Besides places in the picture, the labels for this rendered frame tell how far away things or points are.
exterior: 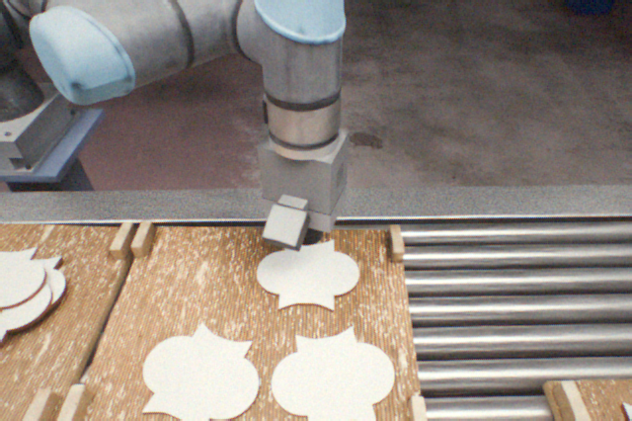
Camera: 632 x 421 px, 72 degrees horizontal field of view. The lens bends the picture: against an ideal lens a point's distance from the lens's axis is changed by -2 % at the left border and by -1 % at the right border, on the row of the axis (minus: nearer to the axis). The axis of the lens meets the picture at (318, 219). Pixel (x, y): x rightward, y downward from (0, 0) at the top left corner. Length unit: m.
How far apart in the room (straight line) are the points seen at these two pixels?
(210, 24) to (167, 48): 0.05
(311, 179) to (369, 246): 0.25
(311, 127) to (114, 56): 0.18
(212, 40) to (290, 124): 0.10
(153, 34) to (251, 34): 0.08
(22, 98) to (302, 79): 0.80
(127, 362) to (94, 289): 0.14
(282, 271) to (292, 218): 0.18
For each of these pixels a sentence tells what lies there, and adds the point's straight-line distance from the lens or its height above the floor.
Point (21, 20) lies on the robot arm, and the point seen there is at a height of 1.13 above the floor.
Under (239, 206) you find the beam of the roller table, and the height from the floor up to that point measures 0.92.
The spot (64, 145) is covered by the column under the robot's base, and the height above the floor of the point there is 0.87.
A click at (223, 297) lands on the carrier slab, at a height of 0.94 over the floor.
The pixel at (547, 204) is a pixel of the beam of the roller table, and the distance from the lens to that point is 0.88.
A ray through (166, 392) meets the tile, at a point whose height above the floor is 0.94.
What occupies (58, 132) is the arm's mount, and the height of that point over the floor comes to 0.88.
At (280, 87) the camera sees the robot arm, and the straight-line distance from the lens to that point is 0.41.
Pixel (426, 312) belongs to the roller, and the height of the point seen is 0.92.
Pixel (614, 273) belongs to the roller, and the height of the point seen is 0.92.
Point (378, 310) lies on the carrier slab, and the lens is 0.62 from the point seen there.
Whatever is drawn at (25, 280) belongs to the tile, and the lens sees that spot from 0.72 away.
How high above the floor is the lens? 1.45
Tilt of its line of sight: 45 degrees down
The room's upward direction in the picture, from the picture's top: straight up
